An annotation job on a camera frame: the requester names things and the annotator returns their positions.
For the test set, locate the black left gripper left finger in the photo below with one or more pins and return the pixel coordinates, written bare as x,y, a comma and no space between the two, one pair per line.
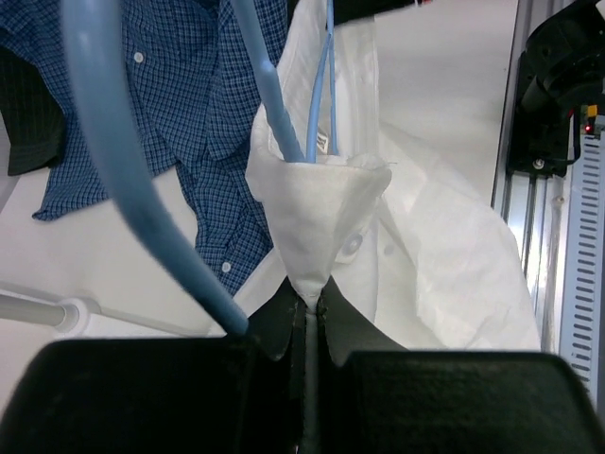
190,395

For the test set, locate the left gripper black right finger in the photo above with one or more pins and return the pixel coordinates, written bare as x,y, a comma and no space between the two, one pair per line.
378,397

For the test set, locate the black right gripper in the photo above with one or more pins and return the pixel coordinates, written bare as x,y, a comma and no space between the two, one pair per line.
351,10

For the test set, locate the white shirt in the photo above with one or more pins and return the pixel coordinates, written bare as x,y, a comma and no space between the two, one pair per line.
363,227

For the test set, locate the light blue hanger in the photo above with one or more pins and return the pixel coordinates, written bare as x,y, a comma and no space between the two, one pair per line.
91,33

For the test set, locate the blue plaid shirt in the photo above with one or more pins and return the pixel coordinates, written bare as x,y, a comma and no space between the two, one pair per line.
193,97

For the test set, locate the black striped shirt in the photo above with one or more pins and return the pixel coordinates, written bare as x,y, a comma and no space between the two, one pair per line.
33,119

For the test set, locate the white rack foot left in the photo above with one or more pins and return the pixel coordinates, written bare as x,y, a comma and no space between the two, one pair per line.
81,317

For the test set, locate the grey slotted cable duct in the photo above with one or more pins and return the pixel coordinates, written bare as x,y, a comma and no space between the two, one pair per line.
583,265

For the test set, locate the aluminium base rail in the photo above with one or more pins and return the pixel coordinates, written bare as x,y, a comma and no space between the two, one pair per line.
535,208

